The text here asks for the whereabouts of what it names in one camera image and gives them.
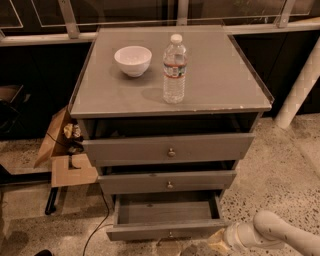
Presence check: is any white ceramic bowl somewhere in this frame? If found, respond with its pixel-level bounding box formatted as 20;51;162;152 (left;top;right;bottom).
114;46;152;77

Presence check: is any grey bottom drawer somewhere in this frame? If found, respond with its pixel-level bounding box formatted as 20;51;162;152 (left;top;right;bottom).
107;191;226;241

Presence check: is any metal window railing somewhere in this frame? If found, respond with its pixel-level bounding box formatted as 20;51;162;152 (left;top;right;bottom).
0;0;320;46

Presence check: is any grey middle drawer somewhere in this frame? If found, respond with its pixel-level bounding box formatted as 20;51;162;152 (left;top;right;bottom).
98;170;236;194

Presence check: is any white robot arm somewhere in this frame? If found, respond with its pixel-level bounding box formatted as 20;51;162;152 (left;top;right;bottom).
207;210;320;256

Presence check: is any brown cardboard box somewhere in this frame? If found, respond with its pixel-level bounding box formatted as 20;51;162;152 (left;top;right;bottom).
34;107;98;187

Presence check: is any grey top drawer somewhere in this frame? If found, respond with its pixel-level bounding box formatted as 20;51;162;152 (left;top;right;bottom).
83;133;254;167

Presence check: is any grey drawer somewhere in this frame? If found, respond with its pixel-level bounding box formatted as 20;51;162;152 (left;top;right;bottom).
107;191;226;241
98;170;236;194
83;133;254;167

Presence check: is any white diagonal pipe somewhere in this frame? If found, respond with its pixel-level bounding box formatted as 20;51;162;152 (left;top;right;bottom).
274;38;320;129

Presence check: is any black floor cable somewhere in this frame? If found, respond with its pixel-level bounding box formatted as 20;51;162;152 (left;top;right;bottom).
82;193;111;256

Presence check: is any clear plastic water bottle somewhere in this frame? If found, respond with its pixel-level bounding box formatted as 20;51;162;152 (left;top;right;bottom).
163;34;187;104

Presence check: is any grey wooden drawer cabinet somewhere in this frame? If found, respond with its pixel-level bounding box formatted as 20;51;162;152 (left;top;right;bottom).
68;25;275;201

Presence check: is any black metal stand leg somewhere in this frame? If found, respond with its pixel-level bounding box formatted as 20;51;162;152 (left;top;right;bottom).
45;187;58;215

